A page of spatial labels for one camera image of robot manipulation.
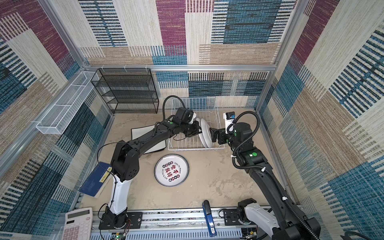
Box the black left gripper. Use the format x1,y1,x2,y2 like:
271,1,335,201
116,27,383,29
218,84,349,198
179,121,205,137

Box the white round plate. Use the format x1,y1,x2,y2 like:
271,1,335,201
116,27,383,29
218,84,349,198
196,118,208,148
154,154,190,187
200,119,214,149

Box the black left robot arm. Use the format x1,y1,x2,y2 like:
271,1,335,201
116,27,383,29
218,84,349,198
103,107,199,228

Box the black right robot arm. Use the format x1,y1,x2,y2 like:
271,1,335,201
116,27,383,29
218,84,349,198
210,123,321,240

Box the blue stapler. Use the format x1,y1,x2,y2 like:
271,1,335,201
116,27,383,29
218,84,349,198
202,200,217,237

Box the black mesh shelf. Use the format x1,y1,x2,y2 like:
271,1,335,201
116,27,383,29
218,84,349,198
91,68,159,114

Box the blue book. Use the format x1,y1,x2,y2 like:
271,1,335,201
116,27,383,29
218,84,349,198
79,163,112,198

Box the pink calculator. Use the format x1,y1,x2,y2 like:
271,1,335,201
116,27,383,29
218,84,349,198
62,208,93,240

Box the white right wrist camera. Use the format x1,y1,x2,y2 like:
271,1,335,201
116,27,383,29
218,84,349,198
223,112,236,134

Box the white wire dish rack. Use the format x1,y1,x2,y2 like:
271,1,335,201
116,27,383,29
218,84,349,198
168,97,225,151

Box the aluminium mounting rail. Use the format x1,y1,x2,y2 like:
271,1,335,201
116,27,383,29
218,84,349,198
89,206,313,240

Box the white mesh wall basket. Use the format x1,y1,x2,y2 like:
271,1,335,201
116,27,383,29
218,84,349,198
36,71,95,135

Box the black corrugated right cable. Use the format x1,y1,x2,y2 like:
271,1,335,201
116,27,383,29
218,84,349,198
225,110,319,240

